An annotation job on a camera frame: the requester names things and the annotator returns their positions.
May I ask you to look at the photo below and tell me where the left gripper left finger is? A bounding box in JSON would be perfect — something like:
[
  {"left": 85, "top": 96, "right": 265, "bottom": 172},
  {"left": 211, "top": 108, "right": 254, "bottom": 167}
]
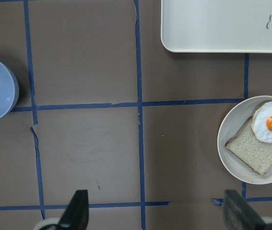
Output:
[{"left": 34, "top": 189, "right": 90, "bottom": 230}]

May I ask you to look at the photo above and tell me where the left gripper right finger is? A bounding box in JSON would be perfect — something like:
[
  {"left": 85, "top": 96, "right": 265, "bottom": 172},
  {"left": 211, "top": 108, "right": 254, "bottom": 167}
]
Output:
[{"left": 223, "top": 190, "right": 272, "bottom": 230}]

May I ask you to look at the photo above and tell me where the bread slice on plate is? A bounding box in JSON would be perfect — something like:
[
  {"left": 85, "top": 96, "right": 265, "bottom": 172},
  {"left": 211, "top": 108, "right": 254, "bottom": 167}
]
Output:
[{"left": 225, "top": 117, "right": 272, "bottom": 176}]

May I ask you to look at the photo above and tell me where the cream round plate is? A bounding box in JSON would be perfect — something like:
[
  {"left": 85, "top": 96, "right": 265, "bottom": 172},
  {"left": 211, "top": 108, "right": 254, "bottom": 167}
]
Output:
[{"left": 217, "top": 95, "right": 272, "bottom": 184}]

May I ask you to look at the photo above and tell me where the fried egg toy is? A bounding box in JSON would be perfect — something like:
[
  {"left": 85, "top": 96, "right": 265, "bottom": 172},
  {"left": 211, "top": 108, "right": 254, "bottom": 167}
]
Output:
[{"left": 251, "top": 101, "right": 272, "bottom": 143}]

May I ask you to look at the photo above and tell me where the cream bear tray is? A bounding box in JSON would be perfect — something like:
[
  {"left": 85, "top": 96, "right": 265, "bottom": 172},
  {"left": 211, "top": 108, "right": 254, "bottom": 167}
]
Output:
[{"left": 161, "top": 0, "right": 272, "bottom": 53}]

